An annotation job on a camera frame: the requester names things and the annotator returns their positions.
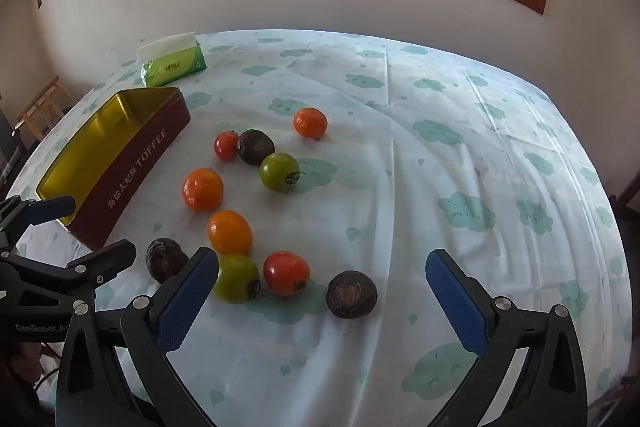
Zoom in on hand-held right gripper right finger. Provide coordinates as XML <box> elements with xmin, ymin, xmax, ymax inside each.
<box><xmin>425</xmin><ymin>249</ymin><xmax>588</xmax><ymax>427</ymax></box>

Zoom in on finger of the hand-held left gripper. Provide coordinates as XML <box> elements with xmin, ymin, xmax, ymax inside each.
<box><xmin>0</xmin><ymin>195</ymin><xmax>76</xmax><ymax>248</ymax></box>
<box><xmin>0</xmin><ymin>239</ymin><xmax>137</xmax><ymax>304</ymax></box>

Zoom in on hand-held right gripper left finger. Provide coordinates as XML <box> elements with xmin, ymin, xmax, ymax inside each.
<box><xmin>56</xmin><ymin>247</ymin><xmax>221</xmax><ymax>427</ymax></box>

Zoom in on dark brown round fruit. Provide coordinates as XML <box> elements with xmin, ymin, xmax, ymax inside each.
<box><xmin>326</xmin><ymin>270</ymin><xmax>379</xmax><ymax>319</ymax></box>
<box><xmin>145</xmin><ymin>238</ymin><xmax>190</xmax><ymax>284</ymax></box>
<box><xmin>237</xmin><ymin>129</ymin><xmax>275</xmax><ymax>166</ymax></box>

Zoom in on green tomato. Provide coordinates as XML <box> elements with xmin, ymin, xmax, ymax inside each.
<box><xmin>212</xmin><ymin>254</ymin><xmax>261</xmax><ymax>304</ymax></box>
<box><xmin>259</xmin><ymin>152</ymin><xmax>302</xmax><ymax>194</ymax></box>

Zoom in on oval orange citrus fruit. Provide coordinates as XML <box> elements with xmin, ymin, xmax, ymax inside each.
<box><xmin>207</xmin><ymin>210</ymin><xmax>253</xmax><ymax>256</ymax></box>

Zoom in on red and gold tin box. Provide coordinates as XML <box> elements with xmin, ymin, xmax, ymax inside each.
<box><xmin>36</xmin><ymin>87</ymin><xmax>192</xmax><ymax>250</ymax></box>

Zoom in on red tomato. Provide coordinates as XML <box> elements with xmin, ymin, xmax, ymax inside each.
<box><xmin>263</xmin><ymin>251</ymin><xmax>311</xmax><ymax>297</ymax></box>
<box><xmin>214</xmin><ymin>131</ymin><xmax>241</xmax><ymax>161</ymax></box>

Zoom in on large orange mandarin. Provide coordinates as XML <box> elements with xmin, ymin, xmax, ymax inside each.
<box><xmin>182</xmin><ymin>168</ymin><xmax>225</xmax><ymax>212</ymax></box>

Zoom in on small orange mandarin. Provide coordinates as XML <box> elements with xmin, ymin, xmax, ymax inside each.
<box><xmin>293</xmin><ymin>107</ymin><xmax>329</xmax><ymax>138</ymax></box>

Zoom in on cloud print tablecloth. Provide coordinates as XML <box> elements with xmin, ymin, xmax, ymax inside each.
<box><xmin>10</xmin><ymin>29</ymin><xmax>636</xmax><ymax>427</ymax></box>

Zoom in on light wooden stool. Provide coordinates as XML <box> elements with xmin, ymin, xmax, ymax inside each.
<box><xmin>17</xmin><ymin>77</ymin><xmax>76</xmax><ymax>140</ymax></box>

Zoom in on green tissue pack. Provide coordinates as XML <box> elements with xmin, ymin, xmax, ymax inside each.
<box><xmin>137</xmin><ymin>33</ymin><xmax>207</xmax><ymax>88</ymax></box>

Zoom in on dark wooden chair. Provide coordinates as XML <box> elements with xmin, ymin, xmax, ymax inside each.
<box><xmin>607</xmin><ymin>172</ymin><xmax>640</xmax><ymax>228</ymax></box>

